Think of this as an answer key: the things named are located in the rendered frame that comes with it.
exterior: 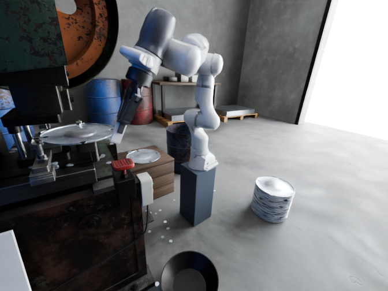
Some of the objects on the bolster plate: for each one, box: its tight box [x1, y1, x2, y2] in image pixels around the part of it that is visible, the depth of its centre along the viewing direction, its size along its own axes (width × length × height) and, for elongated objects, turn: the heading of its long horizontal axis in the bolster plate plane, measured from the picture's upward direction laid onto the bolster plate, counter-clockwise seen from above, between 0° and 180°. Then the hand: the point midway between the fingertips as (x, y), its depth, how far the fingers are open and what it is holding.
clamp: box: [29, 143, 56, 186], centre depth 61 cm, size 6×17×10 cm, turn 27°
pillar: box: [23, 125, 33, 144], centre depth 76 cm, size 2×2×14 cm
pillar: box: [12, 133, 29, 159], centre depth 63 cm, size 2×2×14 cm
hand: (118, 132), depth 57 cm, fingers closed
